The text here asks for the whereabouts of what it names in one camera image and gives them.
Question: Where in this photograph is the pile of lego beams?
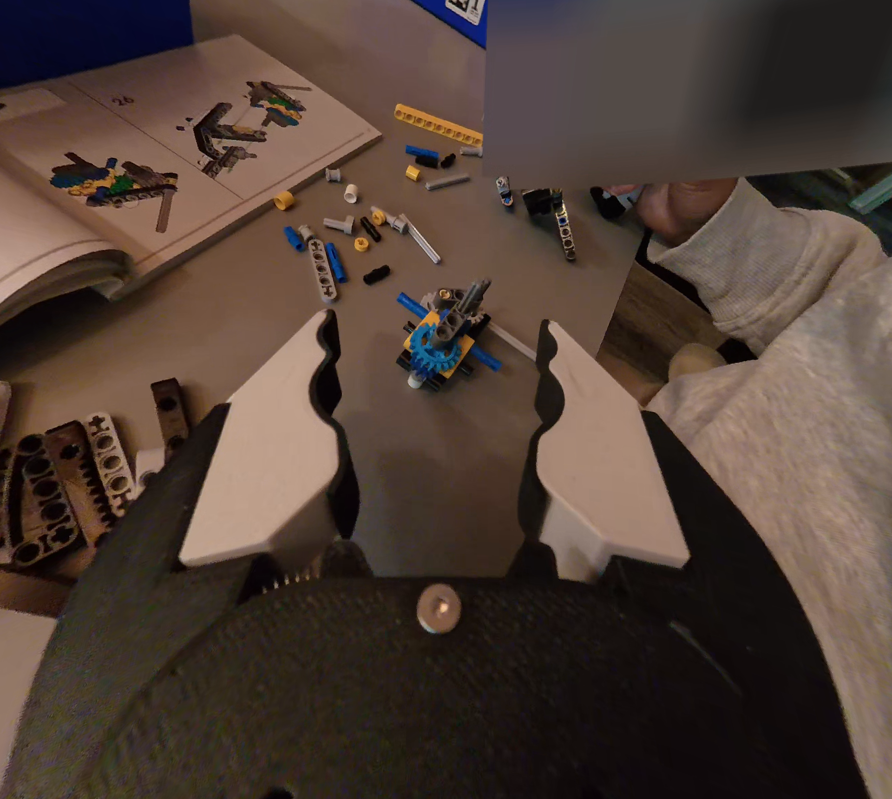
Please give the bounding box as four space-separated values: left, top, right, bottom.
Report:
0 377 190 569

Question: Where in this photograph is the person's right hand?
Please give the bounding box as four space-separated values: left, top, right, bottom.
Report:
636 177 741 248

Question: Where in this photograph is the long grey lego axle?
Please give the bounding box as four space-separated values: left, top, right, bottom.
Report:
407 220 442 265

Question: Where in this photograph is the long yellow lego beam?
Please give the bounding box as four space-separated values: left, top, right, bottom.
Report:
393 104 484 147

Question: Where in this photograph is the lego instruction booklet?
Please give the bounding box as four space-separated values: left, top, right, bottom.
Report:
0 34 383 327

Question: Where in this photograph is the black lego piece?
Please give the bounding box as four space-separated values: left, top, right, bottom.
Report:
590 183 646 221

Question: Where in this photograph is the person's right forearm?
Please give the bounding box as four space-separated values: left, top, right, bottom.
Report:
651 177 892 396

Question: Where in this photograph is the light grey holed lego beam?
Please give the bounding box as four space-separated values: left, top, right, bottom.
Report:
307 239 341 304

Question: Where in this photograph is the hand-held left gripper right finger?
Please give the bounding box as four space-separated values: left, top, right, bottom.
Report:
518 318 692 583

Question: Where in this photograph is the lego gear assembly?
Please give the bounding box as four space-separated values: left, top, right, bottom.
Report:
396 279 504 393

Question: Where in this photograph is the black bent lego beam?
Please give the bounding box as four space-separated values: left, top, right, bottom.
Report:
522 187 578 264

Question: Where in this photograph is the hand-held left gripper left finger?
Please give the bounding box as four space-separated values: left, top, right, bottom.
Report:
178 308 362 569

